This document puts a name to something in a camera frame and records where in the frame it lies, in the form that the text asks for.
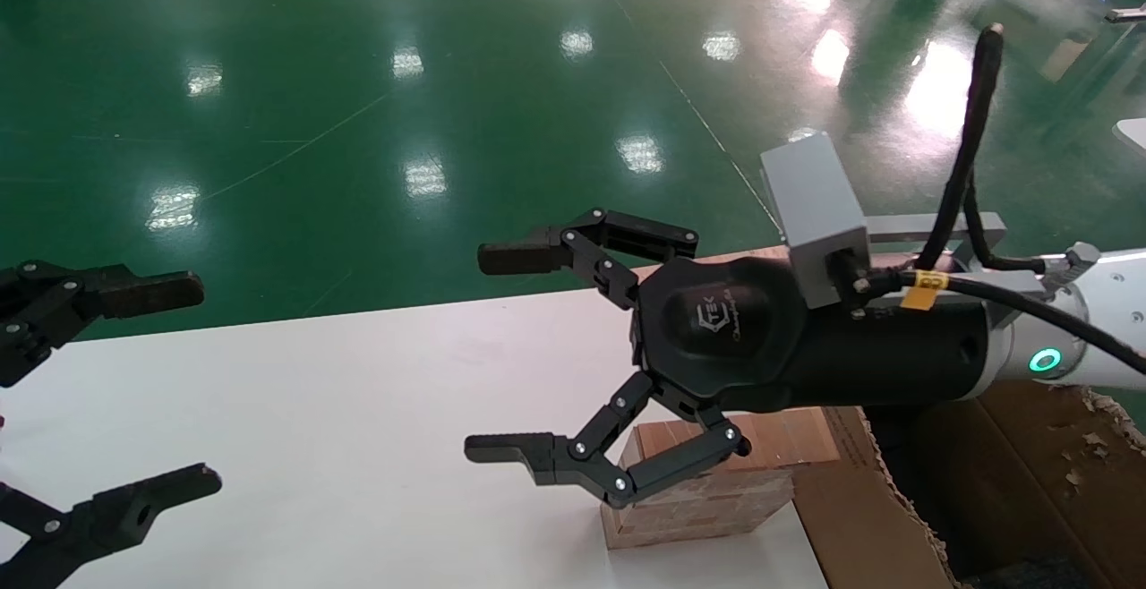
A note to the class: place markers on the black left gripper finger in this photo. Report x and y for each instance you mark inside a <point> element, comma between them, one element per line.
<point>134,294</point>
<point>116,517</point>

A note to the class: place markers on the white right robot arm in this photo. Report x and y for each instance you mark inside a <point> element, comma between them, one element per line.
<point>1110,303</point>

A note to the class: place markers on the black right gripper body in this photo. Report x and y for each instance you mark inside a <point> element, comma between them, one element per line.
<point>716,329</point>

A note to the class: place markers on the white rounded plate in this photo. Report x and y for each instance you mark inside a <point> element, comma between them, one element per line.
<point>1135,132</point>

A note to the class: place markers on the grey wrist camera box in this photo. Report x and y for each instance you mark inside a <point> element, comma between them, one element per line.
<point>815,204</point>

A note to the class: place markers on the wooden board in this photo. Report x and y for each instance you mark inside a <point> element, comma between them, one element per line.
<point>761,252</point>

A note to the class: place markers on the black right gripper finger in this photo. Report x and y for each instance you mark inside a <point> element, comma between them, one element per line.
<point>519,258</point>
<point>537,456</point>

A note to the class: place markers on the small brown taped box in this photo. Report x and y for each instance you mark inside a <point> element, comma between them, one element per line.
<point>716,508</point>

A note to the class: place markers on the grey stand foot bar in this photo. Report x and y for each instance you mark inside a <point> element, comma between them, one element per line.
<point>1128,13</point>

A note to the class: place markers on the big open cardboard box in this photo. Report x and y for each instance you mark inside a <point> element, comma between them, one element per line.
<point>859,526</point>

